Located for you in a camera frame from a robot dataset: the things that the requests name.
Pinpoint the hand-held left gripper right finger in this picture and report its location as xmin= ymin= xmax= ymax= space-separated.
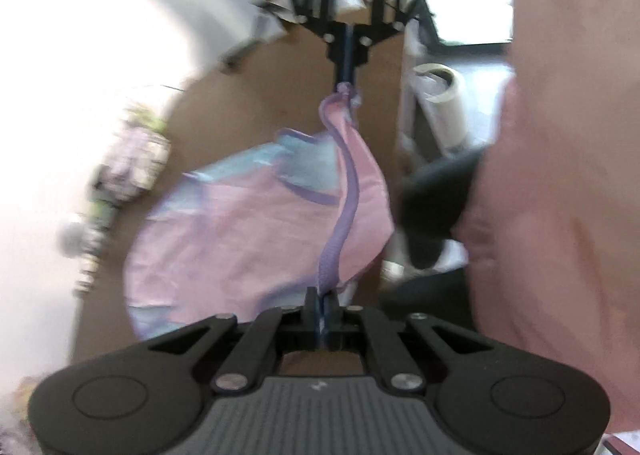
xmin=322 ymin=295 xmax=496 ymax=393

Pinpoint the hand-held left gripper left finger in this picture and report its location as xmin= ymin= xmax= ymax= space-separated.
xmin=147 ymin=287 xmax=321 ymax=393

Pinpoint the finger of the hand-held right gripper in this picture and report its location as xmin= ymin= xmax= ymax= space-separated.
xmin=287 ymin=0 xmax=351 ymax=86
xmin=350 ymin=0 xmax=421 ymax=81

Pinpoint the pink blue purple garment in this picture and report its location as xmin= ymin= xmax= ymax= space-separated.
xmin=122 ymin=81 xmax=396 ymax=341

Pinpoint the white cylindrical bin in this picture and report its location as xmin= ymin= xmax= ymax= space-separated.
xmin=407 ymin=62 xmax=473 ymax=156

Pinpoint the black office chair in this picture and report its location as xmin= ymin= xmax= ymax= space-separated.
xmin=400 ymin=145 xmax=488 ymax=268

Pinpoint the green spray bottle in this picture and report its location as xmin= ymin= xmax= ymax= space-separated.
xmin=122 ymin=102 xmax=168 ymax=133

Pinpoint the white round-head robot toy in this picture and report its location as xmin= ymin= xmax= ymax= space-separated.
xmin=56 ymin=220 xmax=108 ymax=258

